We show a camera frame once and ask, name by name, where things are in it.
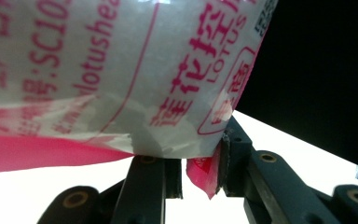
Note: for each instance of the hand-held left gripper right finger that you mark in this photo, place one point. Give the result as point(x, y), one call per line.
point(234, 161)

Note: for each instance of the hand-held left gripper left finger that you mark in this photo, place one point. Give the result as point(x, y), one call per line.
point(173, 177)

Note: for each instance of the pink and white sugar bag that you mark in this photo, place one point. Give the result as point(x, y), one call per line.
point(121, 77)

